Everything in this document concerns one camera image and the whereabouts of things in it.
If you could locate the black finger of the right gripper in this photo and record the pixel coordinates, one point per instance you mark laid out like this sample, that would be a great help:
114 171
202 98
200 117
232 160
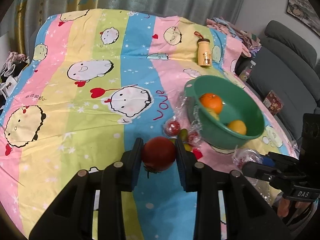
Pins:
271 171

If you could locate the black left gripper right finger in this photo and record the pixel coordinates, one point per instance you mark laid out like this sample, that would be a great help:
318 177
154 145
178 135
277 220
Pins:
248 215

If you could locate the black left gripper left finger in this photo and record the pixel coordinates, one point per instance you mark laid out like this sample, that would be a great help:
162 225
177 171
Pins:
70 215

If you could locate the large orange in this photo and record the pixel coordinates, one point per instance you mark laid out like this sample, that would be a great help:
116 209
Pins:
212 101

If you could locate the small green fruit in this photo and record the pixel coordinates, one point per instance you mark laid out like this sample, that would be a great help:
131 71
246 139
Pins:
183 135

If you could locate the plastic red fruit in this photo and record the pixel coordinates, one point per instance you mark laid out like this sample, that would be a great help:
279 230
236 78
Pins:
172 128

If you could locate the red tomato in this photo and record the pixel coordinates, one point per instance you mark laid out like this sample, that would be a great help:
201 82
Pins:
158 154

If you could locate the yellow lemon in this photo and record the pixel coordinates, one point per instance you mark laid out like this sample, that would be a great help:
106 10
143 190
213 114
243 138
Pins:
238 126

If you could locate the red patterned packet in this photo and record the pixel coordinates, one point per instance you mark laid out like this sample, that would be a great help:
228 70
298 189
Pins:
273 103

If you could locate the green plastic bowl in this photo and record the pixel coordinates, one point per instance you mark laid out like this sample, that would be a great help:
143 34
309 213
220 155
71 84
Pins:
237 105

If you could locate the yellow green pear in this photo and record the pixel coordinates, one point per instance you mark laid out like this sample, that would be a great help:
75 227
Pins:
213 113

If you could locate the clear drink bottle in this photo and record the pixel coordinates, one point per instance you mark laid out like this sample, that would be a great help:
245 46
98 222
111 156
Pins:
245 73

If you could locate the grey sofa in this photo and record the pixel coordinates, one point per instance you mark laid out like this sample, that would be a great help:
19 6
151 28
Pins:
286 64

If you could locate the pile of folded clothes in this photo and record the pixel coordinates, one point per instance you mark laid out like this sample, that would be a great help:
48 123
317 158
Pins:
250 42

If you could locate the colourful striped cartoon cloth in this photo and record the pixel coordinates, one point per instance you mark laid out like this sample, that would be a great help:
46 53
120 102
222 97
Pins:
99 79

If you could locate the yellow cartoon bottle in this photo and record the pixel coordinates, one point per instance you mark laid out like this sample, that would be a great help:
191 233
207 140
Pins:
204 58

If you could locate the cluttered side shelf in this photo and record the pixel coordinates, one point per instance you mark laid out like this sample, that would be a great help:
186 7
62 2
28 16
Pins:
10 74

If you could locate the framed landscape picture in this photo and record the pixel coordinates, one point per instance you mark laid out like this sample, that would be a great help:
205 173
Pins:
303 11

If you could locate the yellow patterned curtain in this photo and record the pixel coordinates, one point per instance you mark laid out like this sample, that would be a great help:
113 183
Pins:
29 15

